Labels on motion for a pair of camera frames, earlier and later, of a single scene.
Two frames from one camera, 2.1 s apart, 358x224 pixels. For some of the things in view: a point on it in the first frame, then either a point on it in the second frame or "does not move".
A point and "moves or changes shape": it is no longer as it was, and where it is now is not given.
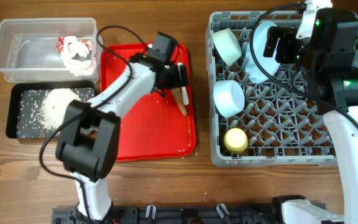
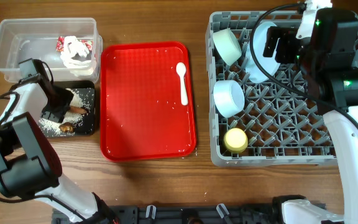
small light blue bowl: x=229 y=97 does not move
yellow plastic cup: x=235 y=140 does not move
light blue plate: x=268 y=64 does not move
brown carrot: x=177 y=93 moves or changes shape
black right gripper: x=286 y=37 does not move
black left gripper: x=176 y=78 → x=68 y=96
